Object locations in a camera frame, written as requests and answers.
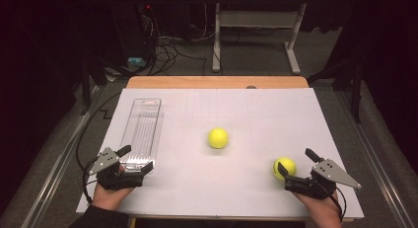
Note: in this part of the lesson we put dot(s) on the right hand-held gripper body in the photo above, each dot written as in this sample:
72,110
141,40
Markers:
320,180

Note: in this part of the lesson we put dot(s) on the aluminium floor rail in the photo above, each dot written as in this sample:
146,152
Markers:
378,168
55,168

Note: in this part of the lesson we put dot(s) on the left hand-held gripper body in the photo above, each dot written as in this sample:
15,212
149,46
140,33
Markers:
113,178

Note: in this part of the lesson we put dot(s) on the person's left hand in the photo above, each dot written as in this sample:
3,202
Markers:
110,196

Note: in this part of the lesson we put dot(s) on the clear plastic ball container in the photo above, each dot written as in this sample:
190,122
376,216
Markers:
143,132

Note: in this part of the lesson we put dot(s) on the teal small box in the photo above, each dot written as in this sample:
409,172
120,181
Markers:
136,61

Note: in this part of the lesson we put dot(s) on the black metal stand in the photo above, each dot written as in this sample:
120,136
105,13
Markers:
95,73
348,76

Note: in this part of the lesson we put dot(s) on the yellow tennis ball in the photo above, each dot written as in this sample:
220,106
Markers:
218,137
286,165

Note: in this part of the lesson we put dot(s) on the person's right hand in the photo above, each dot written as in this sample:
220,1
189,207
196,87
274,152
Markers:
323,210

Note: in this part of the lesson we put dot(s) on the white board sheet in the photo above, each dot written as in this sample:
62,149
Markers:
230,175

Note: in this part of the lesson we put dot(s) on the white metal stand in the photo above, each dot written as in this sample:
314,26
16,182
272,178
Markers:
256,19

